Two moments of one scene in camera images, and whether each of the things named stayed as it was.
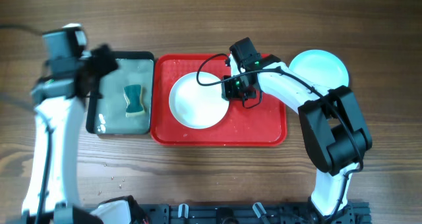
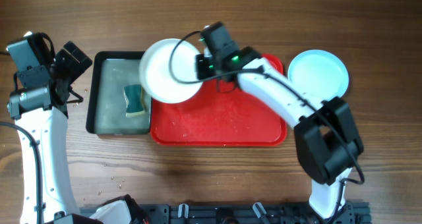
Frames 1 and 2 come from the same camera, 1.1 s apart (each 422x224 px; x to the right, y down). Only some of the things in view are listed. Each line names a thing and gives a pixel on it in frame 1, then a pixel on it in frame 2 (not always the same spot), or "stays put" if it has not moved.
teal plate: (322, 68) stays put
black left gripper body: (102, 63) to (56, 74)
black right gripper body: (235, 88) to (206, 67)
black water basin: (107, 115) stays put
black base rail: (254, 213) stays put
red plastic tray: (264, 126) stays put
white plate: (197, 106) to (155, 75)
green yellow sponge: (134, 107) stays put
